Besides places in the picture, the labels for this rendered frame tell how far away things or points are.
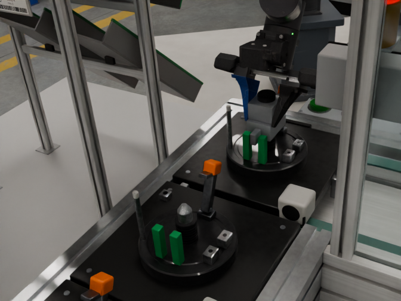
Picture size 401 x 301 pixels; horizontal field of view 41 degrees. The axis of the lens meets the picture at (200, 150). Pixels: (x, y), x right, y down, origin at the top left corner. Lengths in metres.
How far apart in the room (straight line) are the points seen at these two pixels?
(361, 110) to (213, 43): 1.09
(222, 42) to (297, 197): 0.94
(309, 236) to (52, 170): 0.60
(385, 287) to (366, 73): 0.32
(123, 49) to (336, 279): 0.49
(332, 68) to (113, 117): 0.77
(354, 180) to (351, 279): 0.17
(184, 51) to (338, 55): 1.03
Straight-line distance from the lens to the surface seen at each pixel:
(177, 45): 1.70
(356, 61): 0.62
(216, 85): 1.44
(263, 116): 0.87
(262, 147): 0.88
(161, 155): 1.01
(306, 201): 0.82
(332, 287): 0.83
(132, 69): 0.96
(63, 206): 1.08
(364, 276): 0.79
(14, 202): 1.13
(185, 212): 0.72
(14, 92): 3.63
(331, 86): 0.68
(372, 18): 0.59
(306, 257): 0.78
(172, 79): 1.02
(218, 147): 0.98
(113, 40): 0.90
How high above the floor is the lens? 1.51
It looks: 34 degrees down
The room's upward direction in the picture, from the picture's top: 5 degrees counter-clockwise
